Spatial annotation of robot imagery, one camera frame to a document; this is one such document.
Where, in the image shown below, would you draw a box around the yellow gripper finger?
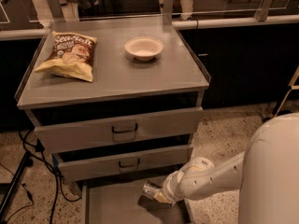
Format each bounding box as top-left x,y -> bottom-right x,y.
154,192 -> 175,205

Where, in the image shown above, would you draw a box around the silver redbull can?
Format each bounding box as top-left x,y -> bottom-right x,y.
143,180 -> 162,201

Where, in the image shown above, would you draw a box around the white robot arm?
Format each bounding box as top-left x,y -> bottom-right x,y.
154,113 -> 299,224

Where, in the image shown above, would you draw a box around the grey bottom drawer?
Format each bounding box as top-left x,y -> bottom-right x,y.
80,168 -> 195,224

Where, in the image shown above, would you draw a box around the grey drawer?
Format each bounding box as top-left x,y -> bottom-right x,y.
80,168 -> 195,224
58,145 -> 192,181
36,107 -> 202,153

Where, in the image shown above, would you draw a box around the grey middle drawer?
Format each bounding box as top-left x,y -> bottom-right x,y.
58,145 -> 192,181

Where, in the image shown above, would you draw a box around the grey drawer cabinet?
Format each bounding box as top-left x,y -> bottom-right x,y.
14,15 -> 211,224

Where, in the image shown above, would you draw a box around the grey top drawer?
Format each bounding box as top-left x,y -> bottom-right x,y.
36,107 -> 202,153

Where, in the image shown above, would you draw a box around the black tripod leg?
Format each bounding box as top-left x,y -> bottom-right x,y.
0,151 -> 30,221

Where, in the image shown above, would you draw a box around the white paper bowl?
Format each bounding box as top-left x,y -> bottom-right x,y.
124,36 -> 164,62

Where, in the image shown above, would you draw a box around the sea salt chips bag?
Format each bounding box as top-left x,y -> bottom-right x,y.
35,31 -> 97,82

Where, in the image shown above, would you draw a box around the black floor cables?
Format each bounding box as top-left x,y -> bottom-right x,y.
0,129 -> 82,224

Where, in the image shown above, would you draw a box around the wheeled cart frame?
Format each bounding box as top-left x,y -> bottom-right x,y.
263,65 -> 299,121

